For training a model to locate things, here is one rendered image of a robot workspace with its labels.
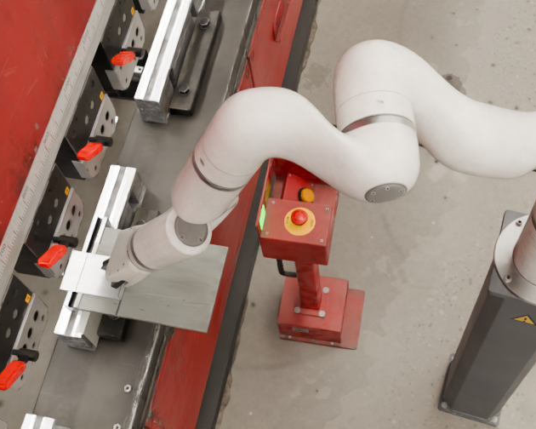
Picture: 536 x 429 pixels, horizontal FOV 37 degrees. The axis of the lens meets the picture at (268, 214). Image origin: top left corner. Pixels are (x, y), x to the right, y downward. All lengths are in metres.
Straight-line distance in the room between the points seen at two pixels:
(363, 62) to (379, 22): 2.13
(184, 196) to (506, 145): 0.45
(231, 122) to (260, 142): 0.04
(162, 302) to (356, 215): 1.27
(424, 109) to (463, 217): 1.67
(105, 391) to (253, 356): 0.95
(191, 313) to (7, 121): 0.56
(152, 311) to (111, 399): 0.21
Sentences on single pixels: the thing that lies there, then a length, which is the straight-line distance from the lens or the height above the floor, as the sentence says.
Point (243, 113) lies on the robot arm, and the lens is 1.00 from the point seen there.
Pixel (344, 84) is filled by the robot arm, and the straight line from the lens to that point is 1.04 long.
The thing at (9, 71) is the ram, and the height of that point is 1.56.
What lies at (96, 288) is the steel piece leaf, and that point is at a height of 1.00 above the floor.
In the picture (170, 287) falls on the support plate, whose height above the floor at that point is 1.00.
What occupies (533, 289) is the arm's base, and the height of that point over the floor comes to 1.01.
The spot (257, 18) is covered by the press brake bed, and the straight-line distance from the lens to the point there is 2.19.
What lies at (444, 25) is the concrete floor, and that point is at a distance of 3.18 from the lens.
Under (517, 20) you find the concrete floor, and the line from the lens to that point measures 3.23.
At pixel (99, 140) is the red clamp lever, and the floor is 1.27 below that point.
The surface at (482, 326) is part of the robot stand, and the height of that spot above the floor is 0.75.
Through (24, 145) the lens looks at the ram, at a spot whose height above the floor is 1.45.
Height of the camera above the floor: 2.44
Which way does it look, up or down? 63 degrees down
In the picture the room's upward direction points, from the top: 12 degrees counter-clockwise
